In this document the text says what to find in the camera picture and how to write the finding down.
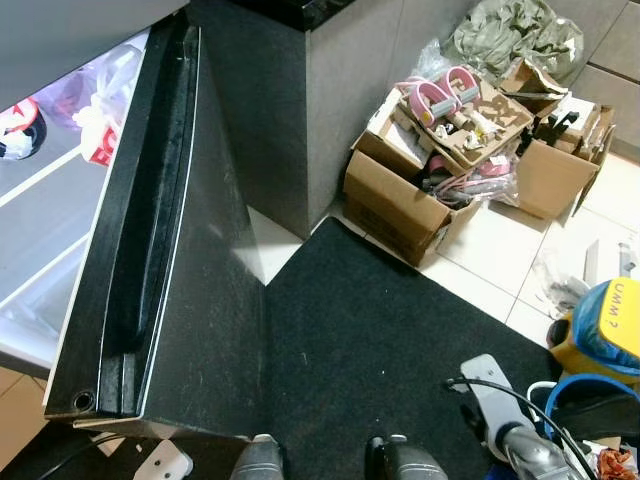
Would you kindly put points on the white plastic bag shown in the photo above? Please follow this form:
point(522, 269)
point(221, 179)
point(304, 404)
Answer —
point(110, 90)

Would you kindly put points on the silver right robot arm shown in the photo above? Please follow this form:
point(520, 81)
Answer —
point(535, 455)

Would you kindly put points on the crumpled clear plastic wrap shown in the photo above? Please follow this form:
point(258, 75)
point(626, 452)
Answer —
point(570, 285)

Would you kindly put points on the yellow blue plastic container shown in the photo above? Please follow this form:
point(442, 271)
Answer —
point(600, 330)

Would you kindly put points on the small brown cardboard box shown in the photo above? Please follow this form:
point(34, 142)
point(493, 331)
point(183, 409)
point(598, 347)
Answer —
point(550, 180)

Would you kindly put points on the small black tool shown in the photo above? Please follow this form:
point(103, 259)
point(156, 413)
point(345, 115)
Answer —
point(560, 122)

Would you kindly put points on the round blue waste bin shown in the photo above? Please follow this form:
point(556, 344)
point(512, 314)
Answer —
point(585, 379)

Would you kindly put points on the pink plastic packet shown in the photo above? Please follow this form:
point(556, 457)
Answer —
point(490, 170)

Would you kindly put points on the black bin bag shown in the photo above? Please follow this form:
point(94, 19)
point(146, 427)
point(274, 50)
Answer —
point(605, 410)

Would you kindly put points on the grey kitchen cabinet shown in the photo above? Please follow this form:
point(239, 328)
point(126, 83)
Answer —
point(615, 60)

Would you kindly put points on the brown cardboard sheet with cutouts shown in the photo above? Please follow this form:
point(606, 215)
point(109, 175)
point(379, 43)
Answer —
point(500, 115)

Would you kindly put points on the folded brown cardboard piece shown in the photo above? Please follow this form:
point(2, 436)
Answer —
point(530, 80)

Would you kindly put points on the orange wrapper rubbish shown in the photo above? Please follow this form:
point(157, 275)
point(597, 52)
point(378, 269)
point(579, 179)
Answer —
point(615, 465)

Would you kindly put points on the crumpled olive green bag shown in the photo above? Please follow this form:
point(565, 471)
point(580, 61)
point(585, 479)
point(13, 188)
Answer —
point(515, 35)

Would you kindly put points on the large brown cardboard box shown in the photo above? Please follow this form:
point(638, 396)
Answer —
point(390, 215)

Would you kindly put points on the clear plastic bag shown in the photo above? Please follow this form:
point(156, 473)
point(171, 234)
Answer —
point(432, 62)

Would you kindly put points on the dark carpet mat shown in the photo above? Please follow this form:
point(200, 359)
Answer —
point(380, 340)

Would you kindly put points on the dark grey counter unit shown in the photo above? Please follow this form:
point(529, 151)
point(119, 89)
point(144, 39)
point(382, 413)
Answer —
point(350, 120)

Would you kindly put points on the robot right leg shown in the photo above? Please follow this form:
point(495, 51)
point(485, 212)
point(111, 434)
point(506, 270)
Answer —
point(405, 462)

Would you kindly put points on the black countertop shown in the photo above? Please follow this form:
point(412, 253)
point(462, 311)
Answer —
point(300, 10)

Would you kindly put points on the purple plastic bag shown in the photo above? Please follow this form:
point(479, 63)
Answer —
point(62, 95)

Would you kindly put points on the black red food container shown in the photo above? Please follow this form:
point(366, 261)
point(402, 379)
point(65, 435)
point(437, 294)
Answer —
point(25, 130)

